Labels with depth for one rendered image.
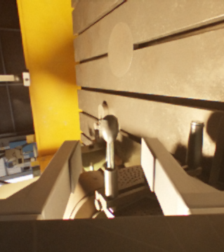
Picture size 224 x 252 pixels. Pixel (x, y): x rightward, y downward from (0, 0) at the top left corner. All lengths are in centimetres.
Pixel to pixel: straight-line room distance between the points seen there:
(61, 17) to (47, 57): 54
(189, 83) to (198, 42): 9
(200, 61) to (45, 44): 233
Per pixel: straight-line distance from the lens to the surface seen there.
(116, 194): 27
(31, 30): 265
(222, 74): 43
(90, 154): 86
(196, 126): 34
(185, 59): 49
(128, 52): 69
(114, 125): 23
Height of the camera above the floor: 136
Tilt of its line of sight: 26 degrees down
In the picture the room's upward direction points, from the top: 99 degrees counter-clockwise
